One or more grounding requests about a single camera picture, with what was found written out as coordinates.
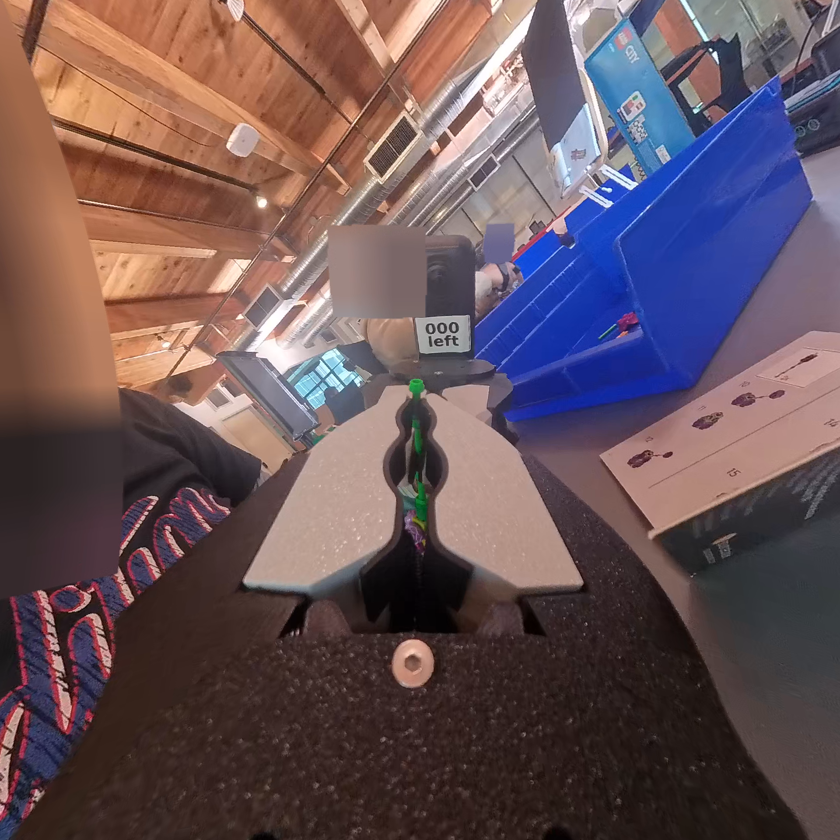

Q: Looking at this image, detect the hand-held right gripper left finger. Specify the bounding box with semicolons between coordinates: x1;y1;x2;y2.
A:
243;392;410;631

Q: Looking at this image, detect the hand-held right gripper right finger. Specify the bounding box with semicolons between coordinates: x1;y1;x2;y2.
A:
420;392;586;631

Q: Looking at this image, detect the grey desk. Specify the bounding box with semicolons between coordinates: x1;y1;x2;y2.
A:
519;145;840;840

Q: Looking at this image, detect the dark flat monitor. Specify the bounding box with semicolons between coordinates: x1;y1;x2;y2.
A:
217;350;324;445

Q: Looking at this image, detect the ceiling air vent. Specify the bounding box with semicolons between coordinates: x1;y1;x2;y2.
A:
364;112;425;182

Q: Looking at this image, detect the pile of toy brick pieces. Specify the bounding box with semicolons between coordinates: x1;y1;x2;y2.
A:
598;311;643;343

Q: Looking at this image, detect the instruction booklet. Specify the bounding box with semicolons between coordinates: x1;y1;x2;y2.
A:
600;331;840;573

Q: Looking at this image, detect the blue storage bin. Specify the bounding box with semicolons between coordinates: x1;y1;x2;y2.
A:
473;77;815;424

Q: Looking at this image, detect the blue printed carton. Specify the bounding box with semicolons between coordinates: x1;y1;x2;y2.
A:
584;14;698;179

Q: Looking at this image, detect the silver ceiling air duct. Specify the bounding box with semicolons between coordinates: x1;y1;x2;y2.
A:
230;0;552;355

